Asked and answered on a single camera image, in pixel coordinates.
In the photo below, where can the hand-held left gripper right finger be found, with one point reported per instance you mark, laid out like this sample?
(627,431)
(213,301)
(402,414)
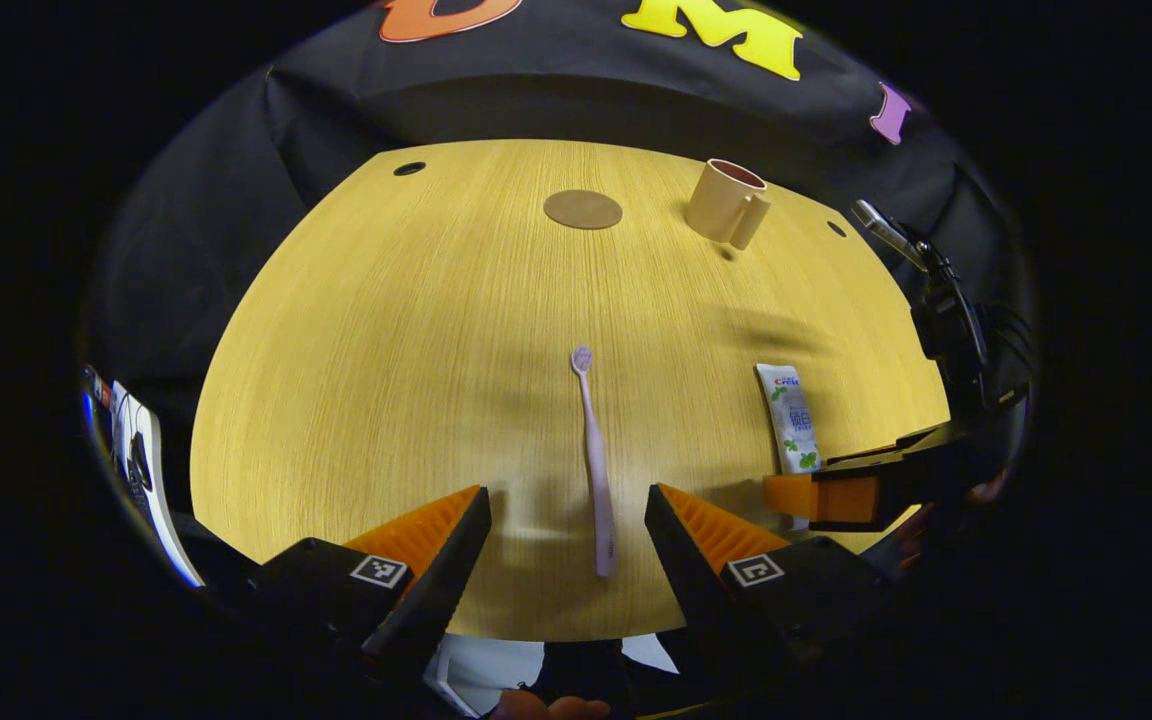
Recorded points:
(696,590)

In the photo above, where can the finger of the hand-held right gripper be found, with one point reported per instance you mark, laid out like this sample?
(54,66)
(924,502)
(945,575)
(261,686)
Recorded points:
(896,480)

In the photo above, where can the beige cup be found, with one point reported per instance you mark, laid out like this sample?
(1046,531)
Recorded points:
(716,205)

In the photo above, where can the pink toothbrush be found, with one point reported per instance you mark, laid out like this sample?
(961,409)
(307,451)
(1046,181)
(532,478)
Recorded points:
(595,460)

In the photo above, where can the brown round coaster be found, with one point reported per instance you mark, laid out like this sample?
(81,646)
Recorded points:
(583,209)

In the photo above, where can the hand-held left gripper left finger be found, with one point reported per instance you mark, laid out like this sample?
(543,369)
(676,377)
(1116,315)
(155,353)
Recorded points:
(436,590)

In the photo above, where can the white side table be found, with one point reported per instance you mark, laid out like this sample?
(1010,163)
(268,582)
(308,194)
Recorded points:
(166,520)

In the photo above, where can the person's white clothing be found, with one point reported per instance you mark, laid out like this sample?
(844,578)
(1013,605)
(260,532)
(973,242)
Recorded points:
(466,665)

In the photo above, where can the white toothpaste tube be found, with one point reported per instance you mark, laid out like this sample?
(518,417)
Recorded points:
(791,420)

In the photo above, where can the computer monitor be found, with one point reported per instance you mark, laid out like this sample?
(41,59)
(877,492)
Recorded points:
(96,395)

